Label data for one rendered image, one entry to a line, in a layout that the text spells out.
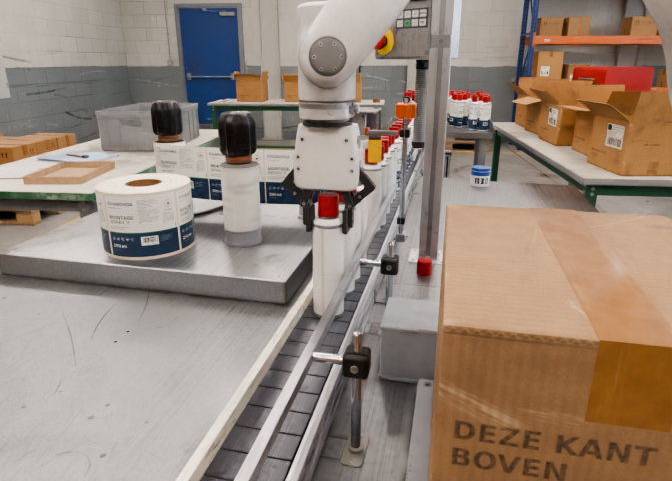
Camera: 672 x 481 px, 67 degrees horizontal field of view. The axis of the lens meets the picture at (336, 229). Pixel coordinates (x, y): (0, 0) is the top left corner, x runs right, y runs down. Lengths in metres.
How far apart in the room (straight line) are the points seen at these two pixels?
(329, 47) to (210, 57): 8.49
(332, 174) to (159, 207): 0.48
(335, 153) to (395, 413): 0.37
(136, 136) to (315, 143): 2.35
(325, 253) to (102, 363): 0.39
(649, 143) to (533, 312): 2.34
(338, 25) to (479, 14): 8.18
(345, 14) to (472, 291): 0.39
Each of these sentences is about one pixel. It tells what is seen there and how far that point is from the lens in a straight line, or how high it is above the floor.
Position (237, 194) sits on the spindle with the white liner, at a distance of 1.14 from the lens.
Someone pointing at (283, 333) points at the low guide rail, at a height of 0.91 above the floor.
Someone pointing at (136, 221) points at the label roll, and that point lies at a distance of 1.13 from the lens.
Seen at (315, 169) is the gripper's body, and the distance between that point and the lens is 0.76.
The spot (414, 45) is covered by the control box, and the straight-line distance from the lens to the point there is 1.17.
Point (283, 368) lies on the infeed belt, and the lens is 0.73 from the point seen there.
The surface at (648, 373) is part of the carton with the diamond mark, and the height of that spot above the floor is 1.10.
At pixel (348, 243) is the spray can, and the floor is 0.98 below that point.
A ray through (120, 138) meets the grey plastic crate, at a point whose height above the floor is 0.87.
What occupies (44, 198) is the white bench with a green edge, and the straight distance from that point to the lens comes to 2.26.
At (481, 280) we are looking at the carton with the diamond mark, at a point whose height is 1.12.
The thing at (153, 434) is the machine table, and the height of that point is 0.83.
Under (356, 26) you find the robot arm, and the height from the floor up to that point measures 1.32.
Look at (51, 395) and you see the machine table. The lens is 0.86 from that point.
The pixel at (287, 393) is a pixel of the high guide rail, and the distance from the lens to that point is 0.54.
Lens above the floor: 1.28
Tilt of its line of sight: 18 degrees down
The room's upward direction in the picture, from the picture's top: straight up
